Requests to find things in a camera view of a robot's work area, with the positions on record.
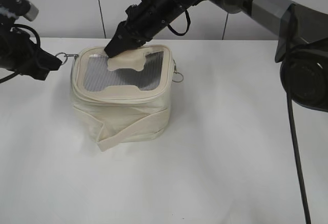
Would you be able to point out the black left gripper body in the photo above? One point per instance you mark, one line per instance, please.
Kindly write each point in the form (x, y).
(20, 46)

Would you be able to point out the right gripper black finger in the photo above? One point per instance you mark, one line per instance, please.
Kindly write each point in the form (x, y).
(122, 41)

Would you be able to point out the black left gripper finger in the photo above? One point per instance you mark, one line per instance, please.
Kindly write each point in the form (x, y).
(46, 63)

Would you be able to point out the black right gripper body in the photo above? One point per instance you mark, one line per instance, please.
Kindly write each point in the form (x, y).
(147, 19)

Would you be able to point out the silver zipper pull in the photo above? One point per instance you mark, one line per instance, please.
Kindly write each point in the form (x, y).
(66, 56)
(177, 76)

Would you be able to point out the cream fabric zipper bag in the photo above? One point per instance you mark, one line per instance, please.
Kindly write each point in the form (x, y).
(126, 98)

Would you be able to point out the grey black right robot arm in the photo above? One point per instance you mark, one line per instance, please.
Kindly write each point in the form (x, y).
(302, 33)

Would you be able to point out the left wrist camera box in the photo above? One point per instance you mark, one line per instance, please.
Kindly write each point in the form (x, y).
(14, 9)

